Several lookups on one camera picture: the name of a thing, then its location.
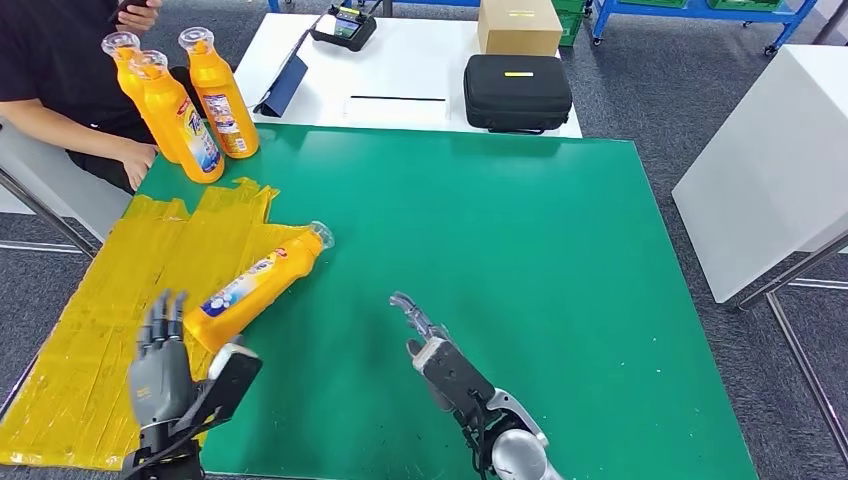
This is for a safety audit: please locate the black phone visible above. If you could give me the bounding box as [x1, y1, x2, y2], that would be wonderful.
[107, 0, 150, 22]

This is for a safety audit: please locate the blue wheeled rack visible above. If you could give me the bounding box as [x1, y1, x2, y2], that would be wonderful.
[589, 0, 821, 58]

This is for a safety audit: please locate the white table with metal legs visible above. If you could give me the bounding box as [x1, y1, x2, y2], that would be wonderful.
[672, 44, 848, 458]

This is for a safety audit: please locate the person's left hand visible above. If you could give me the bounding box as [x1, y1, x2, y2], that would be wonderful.
[115, 0, 164, 36]

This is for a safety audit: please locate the blue tablet case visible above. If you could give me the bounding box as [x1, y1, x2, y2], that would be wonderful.
[253, 19, 328, 119]

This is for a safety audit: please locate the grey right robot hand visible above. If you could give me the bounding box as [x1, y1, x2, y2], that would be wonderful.
[389, 291, 453, 362]

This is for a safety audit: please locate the cardboard box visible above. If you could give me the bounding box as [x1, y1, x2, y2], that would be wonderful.
[477, 0, 564, 58]

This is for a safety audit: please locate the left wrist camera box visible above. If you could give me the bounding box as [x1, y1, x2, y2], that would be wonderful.
[173, 343, 264, 432]

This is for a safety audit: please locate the white seat with metal legs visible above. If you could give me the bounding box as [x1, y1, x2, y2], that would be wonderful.
[0, 122, 130, 256]

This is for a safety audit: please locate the black carrying case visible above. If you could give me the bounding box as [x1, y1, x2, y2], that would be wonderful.
[463, 54, 574, 136]

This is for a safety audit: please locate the person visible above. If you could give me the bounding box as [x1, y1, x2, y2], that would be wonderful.
[0, 0, 207, 195]

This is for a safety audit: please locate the yellow taped plastic sheet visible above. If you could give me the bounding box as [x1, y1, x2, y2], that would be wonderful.
[0, 177, 316, 472]

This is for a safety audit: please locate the person's right hand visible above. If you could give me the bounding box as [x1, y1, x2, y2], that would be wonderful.
[119, 140, 159, 192]

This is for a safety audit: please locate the green table mat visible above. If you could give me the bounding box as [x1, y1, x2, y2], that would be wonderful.
[135, 122, 760, 480]

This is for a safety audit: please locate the black remote controller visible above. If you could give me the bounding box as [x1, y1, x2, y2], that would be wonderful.
[309, 3, 378, 53]

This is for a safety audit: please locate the orange detergent bottle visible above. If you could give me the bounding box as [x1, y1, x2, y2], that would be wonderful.
[129, 49, 226, 185]
[183, 221, 335, 354]
[101, 31, 181, 165]
[178, 27, 261, 160]

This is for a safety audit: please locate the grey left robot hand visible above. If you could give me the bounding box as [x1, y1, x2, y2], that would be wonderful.
[127, 290, 197, 429]

